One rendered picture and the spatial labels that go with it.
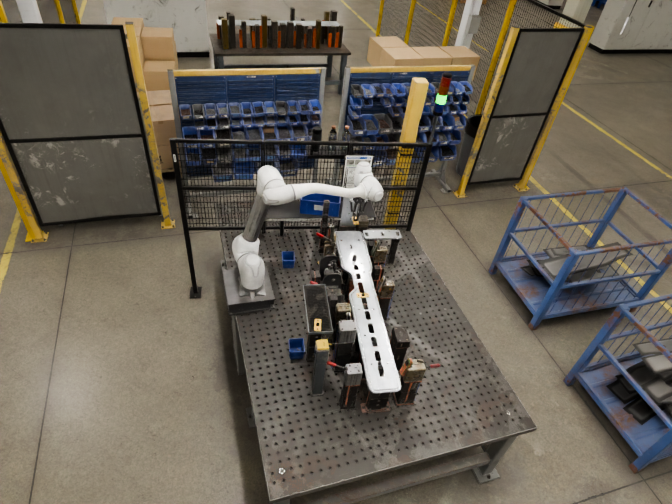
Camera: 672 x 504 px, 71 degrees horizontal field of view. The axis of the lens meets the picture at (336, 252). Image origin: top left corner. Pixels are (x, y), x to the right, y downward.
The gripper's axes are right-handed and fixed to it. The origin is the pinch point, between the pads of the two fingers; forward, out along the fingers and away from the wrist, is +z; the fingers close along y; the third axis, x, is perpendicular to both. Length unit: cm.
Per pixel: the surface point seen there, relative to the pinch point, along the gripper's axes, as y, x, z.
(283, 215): -47, 35, 26
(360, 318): -5, -66, 29
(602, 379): 204, -72, 112
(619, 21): 751, 781, 60
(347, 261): -5.0, -14.5, 29.1
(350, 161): 4, 54, -10
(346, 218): 0.0, 26.2, 22.8
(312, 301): -36, -65, 13
